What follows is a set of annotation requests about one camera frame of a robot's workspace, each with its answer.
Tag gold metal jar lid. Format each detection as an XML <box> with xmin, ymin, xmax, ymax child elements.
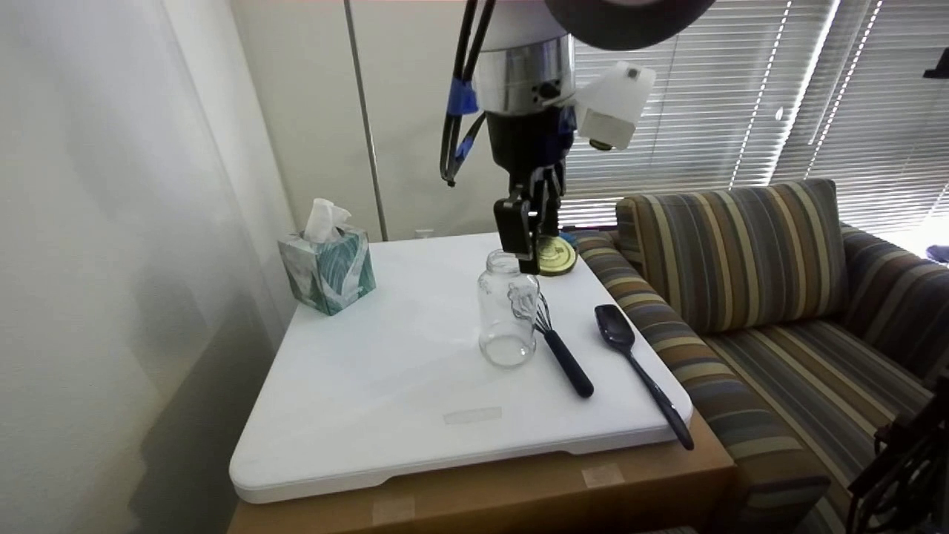
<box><xmin>533</xmin><ymin>235</ymin><xmax>581</xmax><ymax>278</ymax></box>

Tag striped back cushion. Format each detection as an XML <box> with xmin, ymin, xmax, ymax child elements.
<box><xmin>613</xmin><ymin>175</ymin><xmax>852</xmax><ymax>336</ymax></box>

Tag clear glass jar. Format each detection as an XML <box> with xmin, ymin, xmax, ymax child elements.
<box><xmin>474</xmin><ymin>247</ymin><xmax>544</xmax><ymax>370</ymax></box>

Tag black plastic spatula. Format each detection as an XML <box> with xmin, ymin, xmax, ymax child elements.
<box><xmin>594</xmin><ymin>299</ymin><xmax>696</xmax><ymax>452</ymax></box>

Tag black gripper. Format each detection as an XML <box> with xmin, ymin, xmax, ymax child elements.
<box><xmin>483</xmin><ymin>103</ymin><xmax>578</xmax><ymax>276</ymax></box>

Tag striped sofa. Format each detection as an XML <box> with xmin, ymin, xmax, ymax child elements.
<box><xmin>575</xmin><ymin>175</ymin><xmax>949</xmax><ymax>534</ymax></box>

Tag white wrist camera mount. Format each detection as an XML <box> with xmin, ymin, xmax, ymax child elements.
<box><xmin>573</xmin><ymin>63</ymin><xmax>658</xmax><ymax>154</ymax></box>

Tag black metal frame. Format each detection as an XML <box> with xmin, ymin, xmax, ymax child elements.
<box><xmin>842</xmin><ymin>379</ymin><xmax>949</xmax><ymax>534</ymax></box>

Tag white window blinds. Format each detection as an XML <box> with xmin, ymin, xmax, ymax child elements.
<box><xmin>553</xmin><ymin>0</ymin><xmax>949</xmax><ymax>255</ymax></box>

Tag teal patterned tissue box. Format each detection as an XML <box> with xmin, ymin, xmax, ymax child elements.
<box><xmin>275</xmin><ymin>197</ymin><xmax>381</xmax><ymax>319</ymax></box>

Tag black cable bundle blue connectors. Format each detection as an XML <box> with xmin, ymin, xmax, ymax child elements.
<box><xmin>438</xmin><ymin>0</ymin><xmax>499</xmax><ymax>191</ymax></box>

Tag black wire whisk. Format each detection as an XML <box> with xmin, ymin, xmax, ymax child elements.
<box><xmin>504</xmin><ymin>278</ymin><xmax>596</xmax><ymax>402</ymax></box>

